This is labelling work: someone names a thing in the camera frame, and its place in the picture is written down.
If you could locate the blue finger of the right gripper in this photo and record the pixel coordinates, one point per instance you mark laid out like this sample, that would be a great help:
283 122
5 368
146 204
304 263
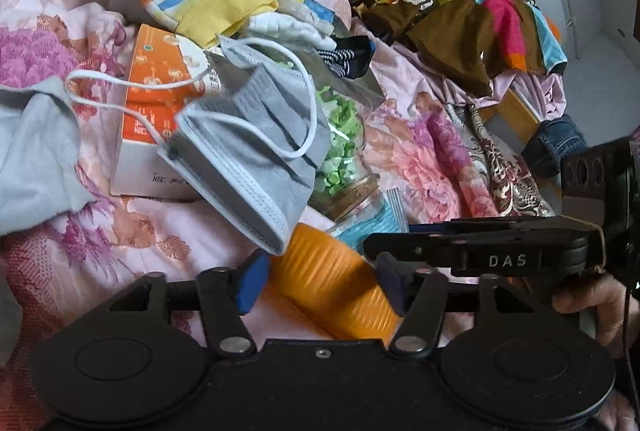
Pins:
437 250

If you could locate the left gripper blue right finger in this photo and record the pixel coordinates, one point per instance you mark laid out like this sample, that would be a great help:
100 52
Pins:
419 297

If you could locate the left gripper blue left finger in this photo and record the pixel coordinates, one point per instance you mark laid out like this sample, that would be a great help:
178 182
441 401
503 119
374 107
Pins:
226 295

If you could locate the orange ribbed band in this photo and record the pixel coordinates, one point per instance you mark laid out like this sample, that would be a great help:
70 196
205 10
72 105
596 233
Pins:
333 286

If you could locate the black white striped sock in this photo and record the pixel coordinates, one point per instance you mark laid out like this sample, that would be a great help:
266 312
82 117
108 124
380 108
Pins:
351 57

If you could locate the grey cleaning cloth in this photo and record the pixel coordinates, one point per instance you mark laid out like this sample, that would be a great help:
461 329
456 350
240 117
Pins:
40 142

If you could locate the person's right hand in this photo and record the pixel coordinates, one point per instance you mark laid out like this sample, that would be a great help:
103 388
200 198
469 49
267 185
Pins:
605 295

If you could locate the gold maroon brocade bedcover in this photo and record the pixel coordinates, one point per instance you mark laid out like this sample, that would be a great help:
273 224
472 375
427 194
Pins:
510 183

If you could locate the blue jeans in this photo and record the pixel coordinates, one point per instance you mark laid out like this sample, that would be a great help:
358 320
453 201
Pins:
553 140

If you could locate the jar of green paper stars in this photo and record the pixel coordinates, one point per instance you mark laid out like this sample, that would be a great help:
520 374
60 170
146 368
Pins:
344 181

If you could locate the grey face mask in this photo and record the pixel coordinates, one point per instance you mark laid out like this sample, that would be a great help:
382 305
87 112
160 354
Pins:
252 150

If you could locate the orange white medicine box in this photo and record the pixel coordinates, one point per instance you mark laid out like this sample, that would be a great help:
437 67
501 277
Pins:
159 57

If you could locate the colourful brown patterned cloth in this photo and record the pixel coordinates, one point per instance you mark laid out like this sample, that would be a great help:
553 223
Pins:
470 41

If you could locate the pink floral bedsheet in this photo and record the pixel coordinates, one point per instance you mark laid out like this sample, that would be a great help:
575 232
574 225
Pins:
62 269

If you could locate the wooden bed rail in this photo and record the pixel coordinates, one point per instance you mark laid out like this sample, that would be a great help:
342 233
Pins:
516 112

